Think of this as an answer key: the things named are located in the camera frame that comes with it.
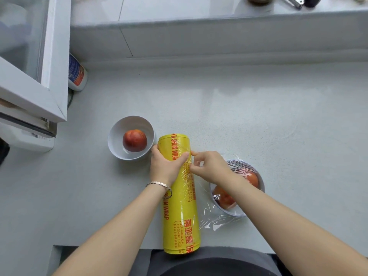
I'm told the person's right hand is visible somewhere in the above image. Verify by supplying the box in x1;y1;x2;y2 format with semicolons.
189;150;239;189

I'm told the person's left hand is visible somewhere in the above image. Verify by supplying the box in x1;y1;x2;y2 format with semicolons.
149;145;191;189

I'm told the white bowl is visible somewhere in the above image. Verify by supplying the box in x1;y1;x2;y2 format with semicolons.
107;115;156;161
210;159;266;217

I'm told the clear cling film sheet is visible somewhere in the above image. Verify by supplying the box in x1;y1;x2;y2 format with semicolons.
198;155;266;232

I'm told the yellow plastic wrap roll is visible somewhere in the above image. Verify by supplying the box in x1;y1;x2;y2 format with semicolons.
157;133;201;255

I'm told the person's left forearm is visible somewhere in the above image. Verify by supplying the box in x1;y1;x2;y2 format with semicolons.
53;184;173;276

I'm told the person's right forearm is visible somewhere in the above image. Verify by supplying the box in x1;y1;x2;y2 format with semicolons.
225;175;368;276

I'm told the grey shirt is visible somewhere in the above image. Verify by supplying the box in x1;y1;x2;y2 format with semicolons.
129;246;284;276

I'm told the white bottle blue orange label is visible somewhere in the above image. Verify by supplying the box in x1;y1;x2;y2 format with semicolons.
68;53;88;92

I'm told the white appliance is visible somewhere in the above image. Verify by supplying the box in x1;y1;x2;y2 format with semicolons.
0;122;55;153

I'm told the white open window sash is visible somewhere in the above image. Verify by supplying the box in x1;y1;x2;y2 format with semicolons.
0;0;72;123

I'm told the black rounded object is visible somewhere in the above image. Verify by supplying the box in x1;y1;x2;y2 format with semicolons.
0;138;11;167

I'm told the metal kitchen tool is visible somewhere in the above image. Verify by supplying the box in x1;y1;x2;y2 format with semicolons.
283;0;305;10

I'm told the silver link bracelet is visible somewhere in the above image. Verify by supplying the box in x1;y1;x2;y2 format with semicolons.
145;181;173;199

